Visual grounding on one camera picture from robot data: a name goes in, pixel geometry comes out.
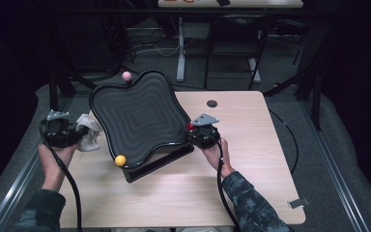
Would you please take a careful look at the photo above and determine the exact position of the black wavy tray with base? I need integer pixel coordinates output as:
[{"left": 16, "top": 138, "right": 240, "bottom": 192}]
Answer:
[{"left": 88, "top": 68, "right": 196, "bottom": 184}]

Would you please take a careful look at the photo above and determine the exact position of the tangle of floor cables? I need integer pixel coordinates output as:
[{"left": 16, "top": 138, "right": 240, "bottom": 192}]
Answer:
[{"left": 122, "top": 32, "right": 182, "bottom": 66}]

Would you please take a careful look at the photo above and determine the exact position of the aluminium floor rail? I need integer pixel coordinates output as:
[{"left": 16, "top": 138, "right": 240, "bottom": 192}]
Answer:
[
  {"left": 0, "top": 96, "right": 75, "bottom": 232},
  {"left": 299, "top": 96, "right": 371, "bottom": 232}
]

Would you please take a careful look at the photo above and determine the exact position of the right hand-held gripper cable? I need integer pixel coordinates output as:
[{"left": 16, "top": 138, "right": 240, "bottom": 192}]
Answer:
[{"left": 216, "top": 141, "right": 242, "bottom": 232}]

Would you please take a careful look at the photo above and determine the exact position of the black floor cable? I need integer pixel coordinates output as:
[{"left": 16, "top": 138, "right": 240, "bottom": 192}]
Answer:
[{"left": 268, "top": 108, "right": 300, "bottom": 175}]

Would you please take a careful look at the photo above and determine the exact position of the black metal stand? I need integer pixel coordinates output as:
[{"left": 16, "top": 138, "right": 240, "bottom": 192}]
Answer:
[
  {"left": 264, "top": 64, "right": 323, "bottom": 131},
  {"left": 47, "top": 69, "right": 98, "bottom": 112}
]

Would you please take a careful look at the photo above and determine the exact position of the person's right hand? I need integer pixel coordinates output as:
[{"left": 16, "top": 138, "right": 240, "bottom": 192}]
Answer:
[{"left": 201, "top": 137, "right": 236, "bottom": 179}]

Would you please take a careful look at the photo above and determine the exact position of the grey tape strip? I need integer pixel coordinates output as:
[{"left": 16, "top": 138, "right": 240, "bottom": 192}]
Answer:
[{"left": 287, "top": 197, "right": 311, "bottom": 210}]

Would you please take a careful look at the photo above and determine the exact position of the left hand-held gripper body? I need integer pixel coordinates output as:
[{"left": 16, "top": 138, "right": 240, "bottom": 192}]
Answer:
[{"left": 40, "top": 109, "right": 90, "bottom": 149}]

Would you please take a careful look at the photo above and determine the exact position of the black chair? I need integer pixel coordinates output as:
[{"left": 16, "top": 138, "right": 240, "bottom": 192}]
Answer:
[{"left": 203, "top": 14, "right": 275, "bottom": 91}]

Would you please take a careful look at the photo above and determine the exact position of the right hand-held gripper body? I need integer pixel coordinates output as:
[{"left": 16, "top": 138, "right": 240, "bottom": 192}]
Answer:
[{"left": 187, "top": 113, "right": 221, "bottom": 150}]

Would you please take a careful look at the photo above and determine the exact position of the white table leg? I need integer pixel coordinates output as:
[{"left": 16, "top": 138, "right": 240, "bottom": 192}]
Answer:
[
  {"left": 247, "top": 57, "right": 262, "bottom": 84},
  {"left": 176, "top": 16, "right": 187, "bottom": 83}
]

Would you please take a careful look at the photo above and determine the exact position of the black horizontal frame bar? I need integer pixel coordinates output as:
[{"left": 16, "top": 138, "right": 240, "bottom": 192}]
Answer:
[{"left": 42, "top": 8, "right": 339, "bottom": 17}]

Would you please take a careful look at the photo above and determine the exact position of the person's left hand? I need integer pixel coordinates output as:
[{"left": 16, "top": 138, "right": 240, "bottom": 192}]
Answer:
[{"left": 38, "top": 143, "right": 80, "bottom": 193}]

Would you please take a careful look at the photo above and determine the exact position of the white quilted cloth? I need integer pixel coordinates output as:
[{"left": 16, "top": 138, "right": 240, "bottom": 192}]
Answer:
[{"left": 75, "top": 113, "right": 103, "bottom": 153}]

